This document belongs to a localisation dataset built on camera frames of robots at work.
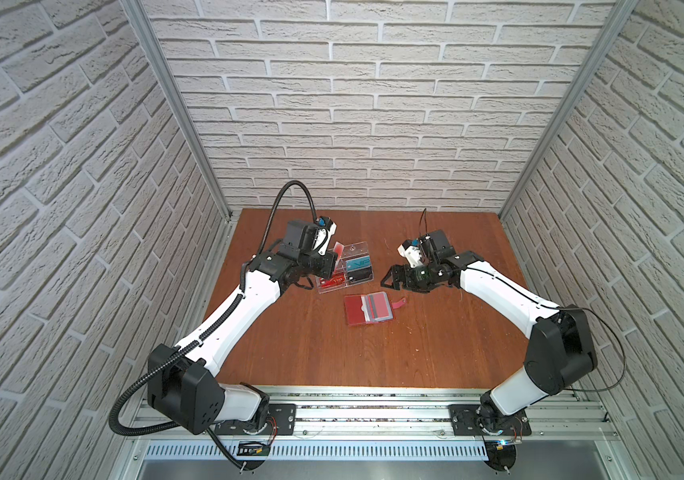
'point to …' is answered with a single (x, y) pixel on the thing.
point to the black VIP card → (357, 274)
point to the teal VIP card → (358, 263)
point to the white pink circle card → (339, 249)
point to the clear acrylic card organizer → (351, 251)
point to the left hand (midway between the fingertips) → (334, 253)
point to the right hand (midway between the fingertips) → (392, 282)
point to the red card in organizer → (333, 280)
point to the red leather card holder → (369, 308)
